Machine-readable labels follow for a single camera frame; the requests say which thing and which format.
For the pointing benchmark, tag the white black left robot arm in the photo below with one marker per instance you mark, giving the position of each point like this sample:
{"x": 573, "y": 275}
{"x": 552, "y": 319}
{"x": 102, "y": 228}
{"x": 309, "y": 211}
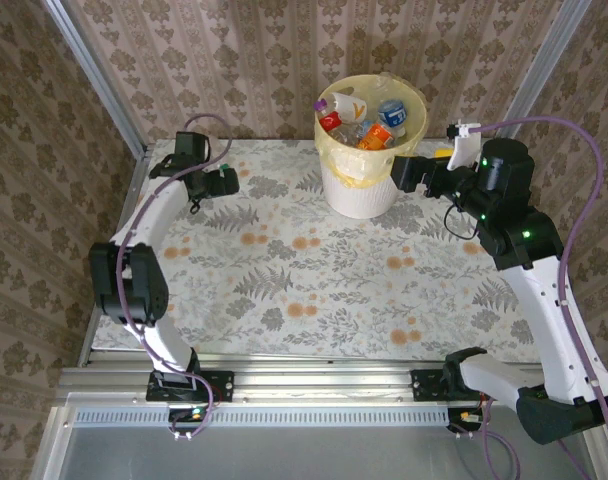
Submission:
{"x": 149, "y": 215}

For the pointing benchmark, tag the aluminium table side rail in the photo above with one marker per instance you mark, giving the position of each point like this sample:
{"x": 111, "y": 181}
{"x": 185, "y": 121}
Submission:
{"x": 140, "y": 162}

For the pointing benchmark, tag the grey metal panel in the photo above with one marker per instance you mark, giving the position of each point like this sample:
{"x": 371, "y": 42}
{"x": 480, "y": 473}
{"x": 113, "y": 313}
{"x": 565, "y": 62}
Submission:
{"x": 309, "y": 455}

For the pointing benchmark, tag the white bottle orange V print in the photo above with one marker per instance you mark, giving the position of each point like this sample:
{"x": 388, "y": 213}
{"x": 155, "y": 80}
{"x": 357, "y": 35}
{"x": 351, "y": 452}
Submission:
{"x": 351, "y": 107}

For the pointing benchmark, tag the yellow transparent bin liner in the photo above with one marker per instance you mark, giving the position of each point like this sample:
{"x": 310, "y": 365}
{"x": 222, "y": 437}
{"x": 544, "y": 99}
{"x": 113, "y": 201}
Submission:
{"x": 418, "y": 125}

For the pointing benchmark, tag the long aluminium mounting rail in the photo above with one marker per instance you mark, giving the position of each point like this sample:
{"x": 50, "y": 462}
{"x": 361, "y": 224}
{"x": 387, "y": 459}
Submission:
{"x": 324, "y": 380}

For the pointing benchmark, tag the white ribbed plastic bin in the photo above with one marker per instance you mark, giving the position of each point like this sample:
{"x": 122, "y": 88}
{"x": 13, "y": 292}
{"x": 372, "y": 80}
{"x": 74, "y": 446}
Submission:
{"x": 359, "y": 200}

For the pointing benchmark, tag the black controller board orange plug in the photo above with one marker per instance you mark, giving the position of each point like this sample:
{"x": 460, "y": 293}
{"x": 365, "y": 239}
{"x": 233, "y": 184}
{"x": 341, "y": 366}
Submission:
{"x": 459, "y": 417}

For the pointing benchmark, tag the orange label bottle brown cap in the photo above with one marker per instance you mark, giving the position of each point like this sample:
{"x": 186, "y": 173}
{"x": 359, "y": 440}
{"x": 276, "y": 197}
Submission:
{"x": 376, "y": 137}

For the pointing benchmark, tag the black controller board green light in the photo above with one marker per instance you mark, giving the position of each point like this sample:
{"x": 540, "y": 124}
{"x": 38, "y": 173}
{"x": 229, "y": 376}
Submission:
{"x": 184, "y": 413}

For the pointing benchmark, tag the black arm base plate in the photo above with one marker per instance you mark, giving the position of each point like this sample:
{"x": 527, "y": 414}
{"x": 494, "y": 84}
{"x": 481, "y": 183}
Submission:
{"x": 224, "y": 385}
{"x": 426, "y": 385}

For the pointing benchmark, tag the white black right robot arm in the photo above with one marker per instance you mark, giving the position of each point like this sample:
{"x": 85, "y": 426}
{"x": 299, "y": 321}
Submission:
{"x": 549, "y": 310}

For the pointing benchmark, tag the aluminium frame post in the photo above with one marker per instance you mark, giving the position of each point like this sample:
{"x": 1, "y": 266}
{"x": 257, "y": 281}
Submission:
{"x": 540, "y": 75}
{"x": 98, "y": 75}

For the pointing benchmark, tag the floral table cover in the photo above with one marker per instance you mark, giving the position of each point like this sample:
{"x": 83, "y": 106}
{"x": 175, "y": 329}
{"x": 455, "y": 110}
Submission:
{"x": 334, "y": 310}

